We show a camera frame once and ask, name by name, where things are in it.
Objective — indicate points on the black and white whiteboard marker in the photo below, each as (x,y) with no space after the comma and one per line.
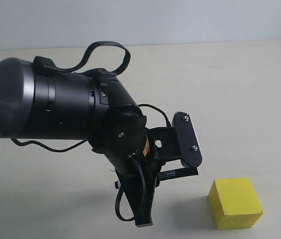
(177,173)

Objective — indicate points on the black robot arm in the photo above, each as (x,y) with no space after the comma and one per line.
(40,101)

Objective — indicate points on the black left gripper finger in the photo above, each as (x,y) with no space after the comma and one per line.
(141,211)

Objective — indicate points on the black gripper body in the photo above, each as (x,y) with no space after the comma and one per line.
(153,156)

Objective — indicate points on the yellow wooden cube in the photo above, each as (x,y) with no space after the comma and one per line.
(234,203)

